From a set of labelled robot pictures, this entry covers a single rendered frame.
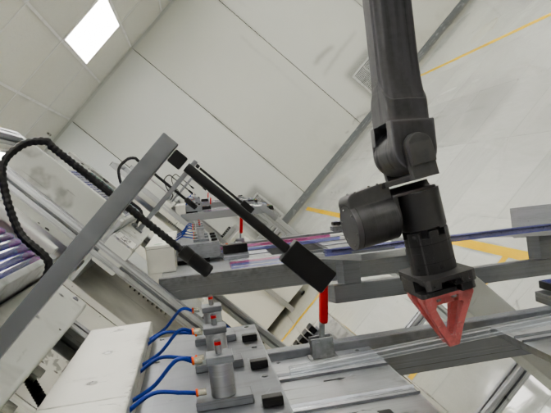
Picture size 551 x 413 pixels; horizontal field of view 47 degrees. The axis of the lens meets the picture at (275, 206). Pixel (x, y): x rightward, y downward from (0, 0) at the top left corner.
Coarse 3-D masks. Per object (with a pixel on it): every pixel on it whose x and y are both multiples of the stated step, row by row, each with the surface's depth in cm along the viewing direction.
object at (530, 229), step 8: (544, 224) 105; (472, 232) 102; (480, 232) 102; (488, 232) 102; (496, 232) 102; (504, 232) 102; (512, 232) 103; (520, 232) 103; (528, 232) 103; (400, 240) 100; (456, 240) 101; (336, 248) 96; (344, 248) 97; (368, 248) 98
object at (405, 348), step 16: (528, 320) 82; (544, 320) 82; (464, 336) 80; (480, 336) 81; (368, 352) 79; (384, 352) 79; (400, 352) 79; (304, 368) 78; (320, 368) 78; (336, 368) 78
